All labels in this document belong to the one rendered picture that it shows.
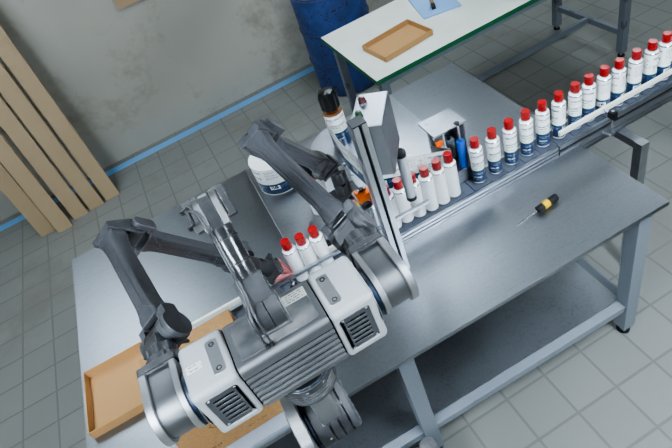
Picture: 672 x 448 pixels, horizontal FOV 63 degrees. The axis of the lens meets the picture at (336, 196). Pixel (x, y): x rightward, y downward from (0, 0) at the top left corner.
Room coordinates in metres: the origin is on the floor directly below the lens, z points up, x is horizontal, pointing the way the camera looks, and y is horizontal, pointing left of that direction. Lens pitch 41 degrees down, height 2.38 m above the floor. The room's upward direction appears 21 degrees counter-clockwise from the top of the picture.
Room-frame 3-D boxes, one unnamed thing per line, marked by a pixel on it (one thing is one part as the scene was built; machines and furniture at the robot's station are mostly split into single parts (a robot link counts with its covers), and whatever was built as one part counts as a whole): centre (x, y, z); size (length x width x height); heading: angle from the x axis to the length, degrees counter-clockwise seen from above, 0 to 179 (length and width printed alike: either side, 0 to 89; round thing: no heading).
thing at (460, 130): (1.56, -0.46, 1.01); 0.14 x 0.13 x 0.26; 101
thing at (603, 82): (1.59, -1.12, 0.98); 0.05 x 0.05 x 0.20
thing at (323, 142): (2.01, -0.12, 0.89); 0.31 x 0.31 x 0.01
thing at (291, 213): (1.85, -0.10, 0.86); 0.80 x 0.67 x 0.05; 101
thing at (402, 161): (1.32, -0.24, 1.18); 0.04 x 0.04 x 0.21
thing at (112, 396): (1.21, 0.92, 0.85); 0.30 x 0.26 x 0.04; 101
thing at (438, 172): (1.44, -0.38, 0.98); 0.05 x 0.05 x 0.20
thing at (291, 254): (1.34, 0.22, 0.98); 0.05 x 0.05 x 0.20
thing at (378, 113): (1.33, -0.18, 1.38); 0.17 x 0.10 x 0.19; 156
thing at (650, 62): (1.63, -1.34, 0.98); 0.05 x 0.05 x 0.20
